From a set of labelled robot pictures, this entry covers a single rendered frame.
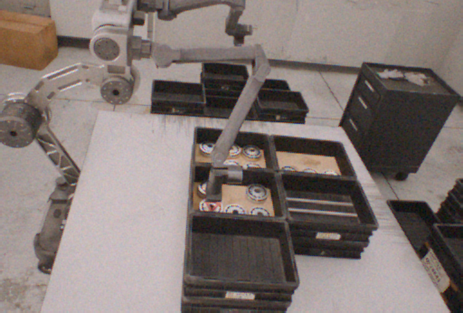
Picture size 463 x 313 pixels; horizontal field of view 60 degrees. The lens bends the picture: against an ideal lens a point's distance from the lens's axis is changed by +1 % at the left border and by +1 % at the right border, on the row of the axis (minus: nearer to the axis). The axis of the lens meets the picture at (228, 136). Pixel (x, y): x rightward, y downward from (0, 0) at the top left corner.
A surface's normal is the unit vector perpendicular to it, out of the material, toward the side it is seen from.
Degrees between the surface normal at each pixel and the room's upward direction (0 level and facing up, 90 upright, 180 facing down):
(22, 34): 88
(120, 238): 0
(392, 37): 90
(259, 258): 0
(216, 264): 0
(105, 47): 90
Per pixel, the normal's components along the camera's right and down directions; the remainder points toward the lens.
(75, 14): 0.11, 0.60
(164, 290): 0.15, -0.80
